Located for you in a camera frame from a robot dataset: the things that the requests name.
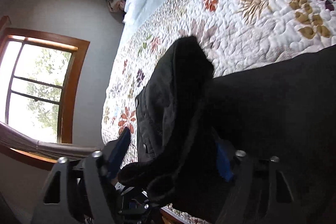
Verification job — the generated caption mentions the black pants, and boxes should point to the black pants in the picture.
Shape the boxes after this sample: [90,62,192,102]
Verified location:
[118,46,335,223]

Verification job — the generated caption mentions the grey folded curtain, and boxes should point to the grey folded curtain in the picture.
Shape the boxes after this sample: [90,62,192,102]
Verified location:
[1,122,98,160]

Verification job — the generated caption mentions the white floral quilt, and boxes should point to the white floral quilt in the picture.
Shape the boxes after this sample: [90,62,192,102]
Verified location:
[101,0,336,224]

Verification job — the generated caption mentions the clothes pile beside bed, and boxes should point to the clothes pile beside bed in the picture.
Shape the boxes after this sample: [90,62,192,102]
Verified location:
[107,0,126,23]

